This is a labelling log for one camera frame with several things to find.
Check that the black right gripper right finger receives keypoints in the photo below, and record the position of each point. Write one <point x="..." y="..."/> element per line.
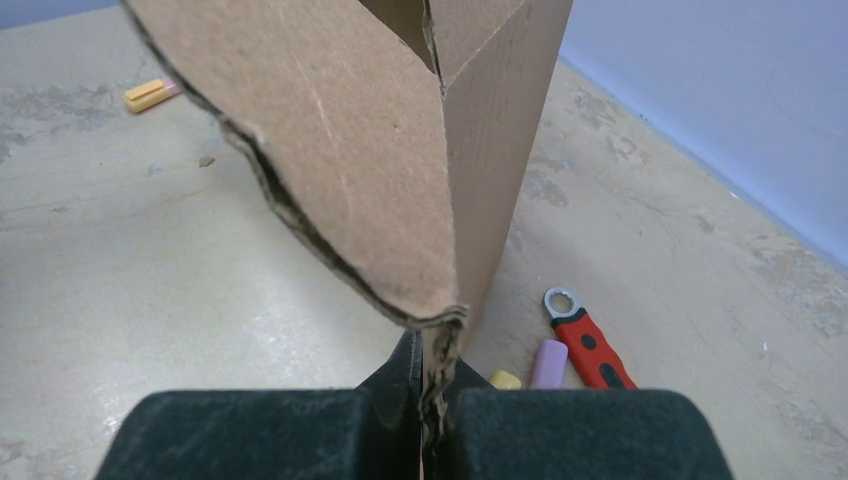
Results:
<point x="574" y="434"/>

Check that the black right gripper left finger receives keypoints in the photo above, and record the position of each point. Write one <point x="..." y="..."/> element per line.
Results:
<point x="372" y="431"/>

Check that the brown cardboard box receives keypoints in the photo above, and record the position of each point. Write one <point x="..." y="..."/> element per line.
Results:
<point x="391" y="137"/>

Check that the yellow marker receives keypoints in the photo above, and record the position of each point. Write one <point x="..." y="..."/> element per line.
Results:
<point x="503" y="380"/>

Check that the pink marker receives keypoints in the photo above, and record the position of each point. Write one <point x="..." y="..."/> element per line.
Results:
<point x="549" y="365"/>

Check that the orange marker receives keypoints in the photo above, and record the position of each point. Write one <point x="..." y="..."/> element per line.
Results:
<point x="149" y="95"/>

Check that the red handled adjustable wrench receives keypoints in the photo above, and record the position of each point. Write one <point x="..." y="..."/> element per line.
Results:
<point x="595" y="361"/>

